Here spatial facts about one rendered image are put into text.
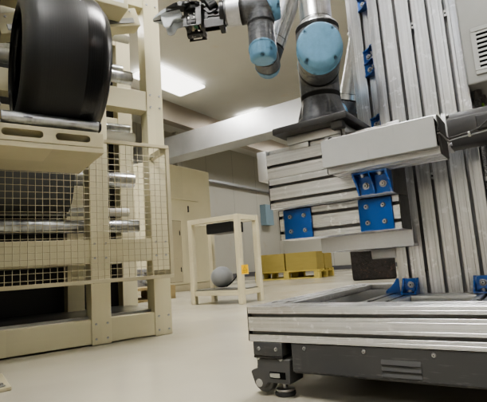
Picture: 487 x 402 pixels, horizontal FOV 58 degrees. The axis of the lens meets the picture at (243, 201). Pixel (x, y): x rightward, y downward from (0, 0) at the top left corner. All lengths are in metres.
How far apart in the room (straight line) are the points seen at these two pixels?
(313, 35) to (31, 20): 1.00
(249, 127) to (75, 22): 6.52
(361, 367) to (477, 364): 0.24
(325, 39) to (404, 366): 0.79
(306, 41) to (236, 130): 7.11
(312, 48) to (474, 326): 0.74
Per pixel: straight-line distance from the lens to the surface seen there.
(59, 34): 1.74
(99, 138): 1.75
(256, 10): 1.30
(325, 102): 1.29
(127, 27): 2.60
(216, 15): 1.34
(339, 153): 1.09
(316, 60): 1.19
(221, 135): 8.47
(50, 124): 1.75
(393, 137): 1.06
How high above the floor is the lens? 0.34
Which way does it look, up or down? 8 degrees up
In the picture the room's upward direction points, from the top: 4 degrees counter-clockwise
